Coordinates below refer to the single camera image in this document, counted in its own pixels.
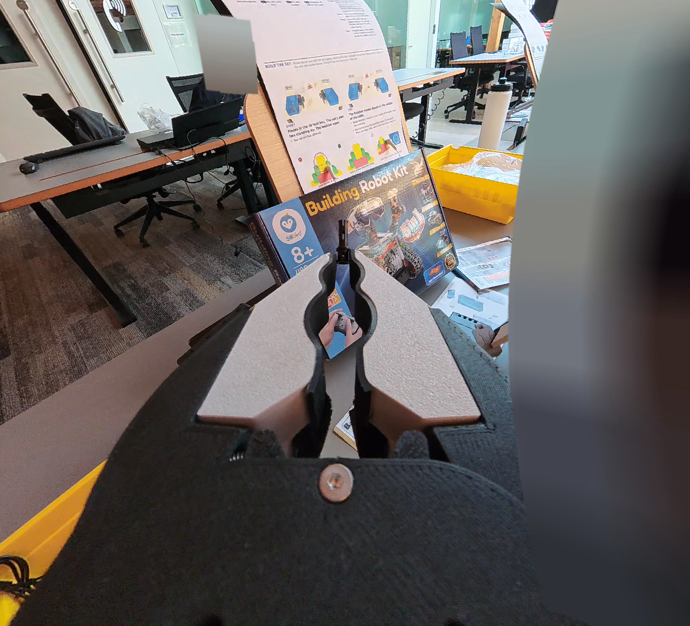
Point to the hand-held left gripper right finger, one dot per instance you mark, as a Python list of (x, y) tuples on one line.
[(420, 367)]

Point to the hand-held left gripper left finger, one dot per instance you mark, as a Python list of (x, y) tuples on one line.
[(259, 367)]

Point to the small black building pin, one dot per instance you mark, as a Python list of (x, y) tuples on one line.
[(342, 238)]

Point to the grey desk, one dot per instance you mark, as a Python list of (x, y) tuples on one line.
[(108, 394)]

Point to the wood edged office desk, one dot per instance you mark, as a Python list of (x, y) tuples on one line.
[(426, 77), (81, 173), (485, 57)]

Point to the white building instruction sheet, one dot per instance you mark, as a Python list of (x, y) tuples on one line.
[(463, 303)]

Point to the instruction sheet with red print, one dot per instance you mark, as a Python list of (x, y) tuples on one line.
[(485, 262)]

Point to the yellow plastic bin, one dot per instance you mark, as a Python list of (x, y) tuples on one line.
[(469, 200), (37, 529)]

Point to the blue building kit box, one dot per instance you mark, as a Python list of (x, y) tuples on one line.
[(334, 206)]

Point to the wooden display stand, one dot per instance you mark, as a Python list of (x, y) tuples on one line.
[(269, 141)]

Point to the black laptop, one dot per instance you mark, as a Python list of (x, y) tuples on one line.
[(199, 122)]

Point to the white drinking bottle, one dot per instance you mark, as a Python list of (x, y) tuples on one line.
[(493, 114)]

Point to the crumpled clear plastic bag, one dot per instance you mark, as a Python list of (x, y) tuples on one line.
[(155, 117)]

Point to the black mesh office chair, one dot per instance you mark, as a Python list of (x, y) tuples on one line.
[(186, 92)]

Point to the black keyboard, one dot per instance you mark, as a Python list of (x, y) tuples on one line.
[(70, 147)]

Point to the black office chair with jacket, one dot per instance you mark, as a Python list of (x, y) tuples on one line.
[(91, 125)]

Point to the black computer mouse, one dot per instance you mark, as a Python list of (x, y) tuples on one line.
[(28, 167)]

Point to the white glass door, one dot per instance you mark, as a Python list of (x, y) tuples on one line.
[(145, 71)]

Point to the paper instruction poster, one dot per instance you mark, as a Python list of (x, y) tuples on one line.
[(525, 28), (312, 44)]

